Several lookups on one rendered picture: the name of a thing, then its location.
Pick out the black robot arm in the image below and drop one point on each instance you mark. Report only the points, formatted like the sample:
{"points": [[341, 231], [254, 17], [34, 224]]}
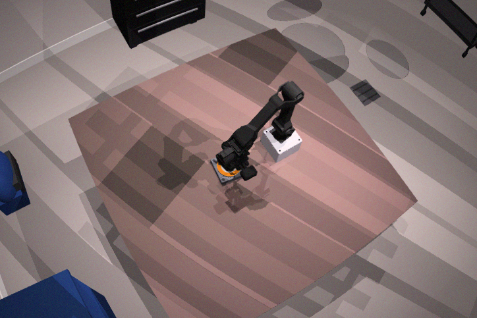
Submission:
{"points": [[246, 135]]}

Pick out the orange round plate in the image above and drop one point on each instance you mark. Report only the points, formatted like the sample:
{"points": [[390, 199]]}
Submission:
{"points": [[226, 173]]}

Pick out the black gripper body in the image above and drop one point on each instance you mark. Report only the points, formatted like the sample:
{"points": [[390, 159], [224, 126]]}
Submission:
{"points": [[246, 172]]}

